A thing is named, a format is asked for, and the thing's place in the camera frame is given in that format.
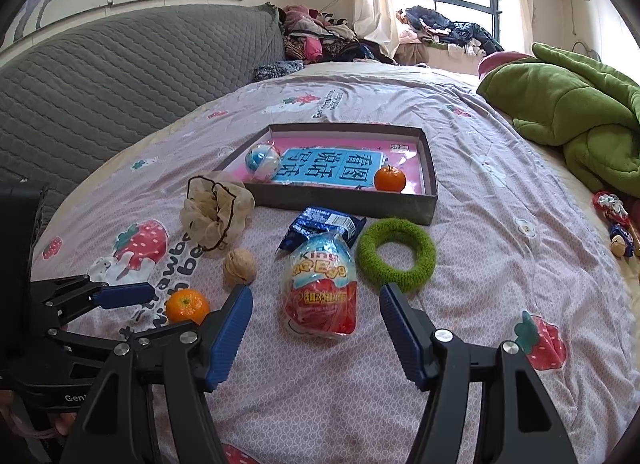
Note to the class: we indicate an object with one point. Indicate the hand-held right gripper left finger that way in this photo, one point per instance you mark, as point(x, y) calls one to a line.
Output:
point(231, 334)

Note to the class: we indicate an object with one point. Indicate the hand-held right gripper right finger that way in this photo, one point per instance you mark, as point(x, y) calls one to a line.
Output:
point(400, 334)

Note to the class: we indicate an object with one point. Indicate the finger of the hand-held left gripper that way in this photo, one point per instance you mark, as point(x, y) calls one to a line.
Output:
point(125, 295)
point(85, 341)

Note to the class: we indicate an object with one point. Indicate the orange tangerine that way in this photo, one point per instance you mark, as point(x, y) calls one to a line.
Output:
point(187, 306)
point(389, 179)

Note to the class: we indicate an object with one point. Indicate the toy egg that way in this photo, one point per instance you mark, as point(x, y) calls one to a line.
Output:
point(320, 289)

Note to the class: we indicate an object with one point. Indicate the grey cardboard box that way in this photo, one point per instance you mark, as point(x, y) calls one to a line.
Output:
point(350, 205)

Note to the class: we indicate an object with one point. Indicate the person's left hand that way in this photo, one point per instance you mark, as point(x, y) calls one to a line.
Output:
point(65, 425)

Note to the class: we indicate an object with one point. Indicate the cream mesh scrunchie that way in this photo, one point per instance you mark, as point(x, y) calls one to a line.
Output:
point(210, 214)

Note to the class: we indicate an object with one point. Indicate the blue snack packet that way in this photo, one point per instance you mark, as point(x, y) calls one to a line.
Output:
point(320, 221)

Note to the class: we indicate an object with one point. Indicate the blue white wrapped toy ball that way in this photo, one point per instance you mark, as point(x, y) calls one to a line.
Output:
point(262, 160)

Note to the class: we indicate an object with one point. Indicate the pink book with blue label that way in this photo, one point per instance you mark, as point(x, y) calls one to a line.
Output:
point(325, 169)

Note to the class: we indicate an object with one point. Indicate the grey quilted headboard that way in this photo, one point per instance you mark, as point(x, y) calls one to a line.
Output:
point(125, 69)

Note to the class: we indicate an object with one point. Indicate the dark patterned cloth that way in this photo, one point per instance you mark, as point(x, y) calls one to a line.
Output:
point(277, 70)

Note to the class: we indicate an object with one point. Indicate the green fleece blanket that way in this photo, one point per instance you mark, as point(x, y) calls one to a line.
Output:
point(560, 94)

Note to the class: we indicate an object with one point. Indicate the pink pillow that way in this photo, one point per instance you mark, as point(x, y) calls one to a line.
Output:
point(500, 63)

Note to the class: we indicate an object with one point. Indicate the pile of mixed clothes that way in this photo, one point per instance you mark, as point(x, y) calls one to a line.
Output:
point(320, 39)

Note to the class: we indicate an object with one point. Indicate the pile of dark clothes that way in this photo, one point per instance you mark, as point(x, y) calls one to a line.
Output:
point(450, 31)

